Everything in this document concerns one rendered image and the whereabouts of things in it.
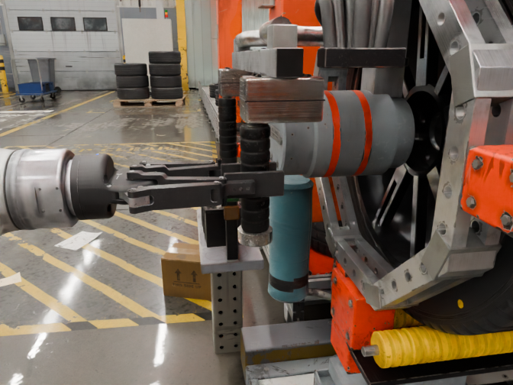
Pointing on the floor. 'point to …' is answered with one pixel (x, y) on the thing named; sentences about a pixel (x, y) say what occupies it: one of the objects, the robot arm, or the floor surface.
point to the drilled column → (227, 311)
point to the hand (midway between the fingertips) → (253, 179)
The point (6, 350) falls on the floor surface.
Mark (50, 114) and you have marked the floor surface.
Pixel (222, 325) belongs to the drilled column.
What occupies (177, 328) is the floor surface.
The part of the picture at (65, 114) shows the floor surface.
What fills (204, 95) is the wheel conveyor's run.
